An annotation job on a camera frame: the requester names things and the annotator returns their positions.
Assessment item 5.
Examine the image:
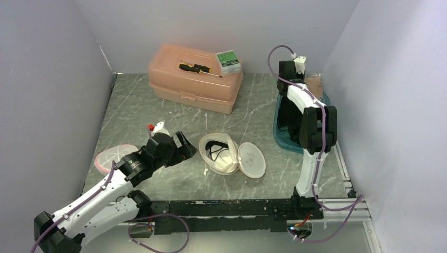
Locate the beige pink bra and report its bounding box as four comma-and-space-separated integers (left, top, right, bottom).
304, 73, 323, 100

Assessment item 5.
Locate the white mesh laundry bag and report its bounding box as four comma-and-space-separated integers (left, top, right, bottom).
198, 133, 266, 179

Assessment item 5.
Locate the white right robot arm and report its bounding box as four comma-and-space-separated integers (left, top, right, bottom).
276, 60, 337, 198

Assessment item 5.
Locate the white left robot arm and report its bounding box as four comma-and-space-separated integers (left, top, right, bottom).
31, 131, 197, 252

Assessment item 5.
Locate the black cloth garment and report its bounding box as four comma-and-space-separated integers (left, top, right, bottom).
277, 96, 303, 146

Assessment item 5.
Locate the green white small box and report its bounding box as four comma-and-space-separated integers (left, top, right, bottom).
216, 50, 242, 76

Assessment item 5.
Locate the clear round lidded container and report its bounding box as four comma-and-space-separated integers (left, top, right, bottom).
93, 144, 139, 176

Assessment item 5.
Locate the pink plastic toolbox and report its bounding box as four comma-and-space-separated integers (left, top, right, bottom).
148, 44, 244, 114

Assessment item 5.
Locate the teal plastic bin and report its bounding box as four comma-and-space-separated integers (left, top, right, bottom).
273, 94, 337, 154

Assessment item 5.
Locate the black yellow screwdriver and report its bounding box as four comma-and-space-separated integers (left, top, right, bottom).
179, 61, 222, 78

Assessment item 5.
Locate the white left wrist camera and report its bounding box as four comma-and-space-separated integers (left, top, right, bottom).
147, 121, 171, 137

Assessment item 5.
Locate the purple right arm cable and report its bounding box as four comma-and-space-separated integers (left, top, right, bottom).
267, 45, 365, 212

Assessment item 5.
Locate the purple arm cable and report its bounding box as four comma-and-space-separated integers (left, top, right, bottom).
31, 131, 154, 253
267, 45, 365, 212

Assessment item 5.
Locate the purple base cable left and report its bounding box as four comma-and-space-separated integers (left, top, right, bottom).
128, 213, 189, 253

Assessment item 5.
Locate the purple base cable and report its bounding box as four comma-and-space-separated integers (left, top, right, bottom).
288, 195, 365, 244
128, 213, 189, 253

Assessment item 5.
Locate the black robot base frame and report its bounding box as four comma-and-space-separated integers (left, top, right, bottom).
116, 190, 324, 235

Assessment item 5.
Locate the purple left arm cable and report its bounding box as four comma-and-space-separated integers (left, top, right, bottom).
31, 131, 154, 253

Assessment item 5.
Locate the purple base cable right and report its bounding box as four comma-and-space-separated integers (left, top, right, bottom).
288, 195, 365, 244

